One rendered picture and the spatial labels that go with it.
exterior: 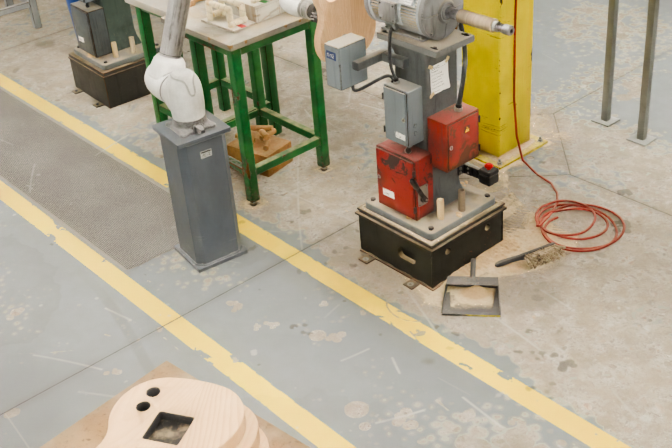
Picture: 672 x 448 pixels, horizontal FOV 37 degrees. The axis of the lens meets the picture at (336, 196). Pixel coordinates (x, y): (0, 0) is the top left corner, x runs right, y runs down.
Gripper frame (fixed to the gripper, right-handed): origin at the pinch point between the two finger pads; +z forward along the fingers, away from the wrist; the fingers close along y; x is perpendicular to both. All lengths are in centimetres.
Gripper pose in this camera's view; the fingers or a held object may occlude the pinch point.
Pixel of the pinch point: (341, 21)
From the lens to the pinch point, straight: 472.7
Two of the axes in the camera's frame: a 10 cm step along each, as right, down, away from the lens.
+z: 6.7, 3.5, -6.6
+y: -7.4, 4.3, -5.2
